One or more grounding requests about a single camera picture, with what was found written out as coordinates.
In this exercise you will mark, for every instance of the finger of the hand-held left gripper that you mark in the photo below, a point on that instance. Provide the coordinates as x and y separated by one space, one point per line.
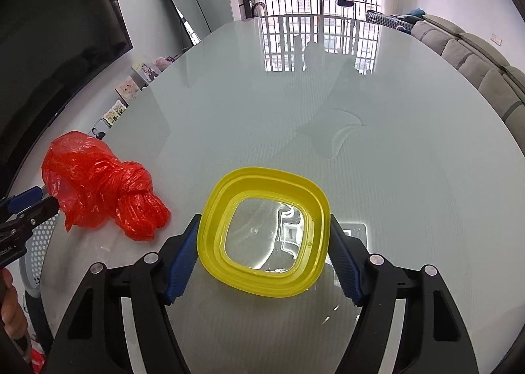
41 210
26 197

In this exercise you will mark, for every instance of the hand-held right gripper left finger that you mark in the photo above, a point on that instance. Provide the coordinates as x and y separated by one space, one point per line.
182 271

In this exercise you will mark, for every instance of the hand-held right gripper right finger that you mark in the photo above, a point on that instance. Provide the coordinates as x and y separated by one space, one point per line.
348 271

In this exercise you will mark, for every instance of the grey plastic basket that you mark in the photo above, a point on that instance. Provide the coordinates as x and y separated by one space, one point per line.
41 238

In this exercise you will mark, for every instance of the yellow plastic lid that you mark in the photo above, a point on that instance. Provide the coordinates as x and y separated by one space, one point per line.
213 226

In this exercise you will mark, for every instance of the red plastic bag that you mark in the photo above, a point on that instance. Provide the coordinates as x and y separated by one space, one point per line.
94 181

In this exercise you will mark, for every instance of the person's left hand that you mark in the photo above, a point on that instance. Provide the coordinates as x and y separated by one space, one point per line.
12 308

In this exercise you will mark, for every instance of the black television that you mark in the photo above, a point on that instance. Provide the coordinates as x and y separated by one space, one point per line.
53 42

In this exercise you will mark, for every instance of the small pink plush toy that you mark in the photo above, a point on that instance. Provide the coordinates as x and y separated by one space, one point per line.
163 63

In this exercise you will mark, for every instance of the row of picture cards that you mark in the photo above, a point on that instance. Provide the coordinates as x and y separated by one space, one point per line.
172 59

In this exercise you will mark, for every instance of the grey sofa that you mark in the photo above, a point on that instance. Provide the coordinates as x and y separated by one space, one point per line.
471 54

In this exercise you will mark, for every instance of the tall standing mirror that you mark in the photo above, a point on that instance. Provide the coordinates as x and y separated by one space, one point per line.
180 1

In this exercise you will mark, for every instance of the blue cloth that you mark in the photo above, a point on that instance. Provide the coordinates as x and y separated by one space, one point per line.
416 13

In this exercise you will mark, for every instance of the standing fan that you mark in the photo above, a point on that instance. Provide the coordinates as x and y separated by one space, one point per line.
259 10

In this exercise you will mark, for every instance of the photo frame dark figure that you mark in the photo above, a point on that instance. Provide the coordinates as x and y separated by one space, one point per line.
98 131

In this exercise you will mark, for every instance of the photo frame yellow print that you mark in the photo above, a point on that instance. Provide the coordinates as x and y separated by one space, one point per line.
114 112

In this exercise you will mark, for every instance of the photo frame pink print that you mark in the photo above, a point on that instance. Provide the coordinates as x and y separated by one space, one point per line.
128 90

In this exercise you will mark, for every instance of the photo frame cartoon figure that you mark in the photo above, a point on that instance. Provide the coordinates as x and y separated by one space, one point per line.
145 70

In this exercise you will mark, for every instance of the white wall switch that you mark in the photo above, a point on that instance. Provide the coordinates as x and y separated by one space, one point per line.
496 38

